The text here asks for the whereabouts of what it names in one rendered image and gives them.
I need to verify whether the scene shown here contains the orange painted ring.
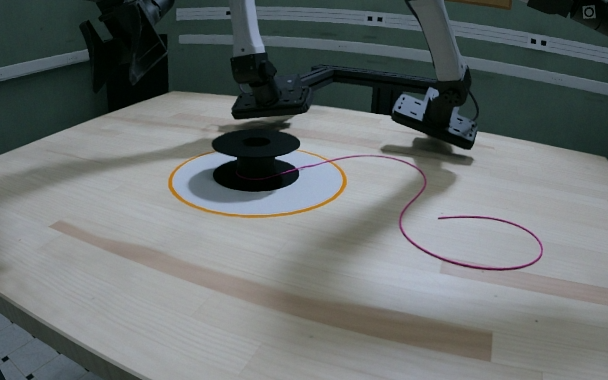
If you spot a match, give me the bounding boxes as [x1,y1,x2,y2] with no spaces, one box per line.
[168,150,347,218]

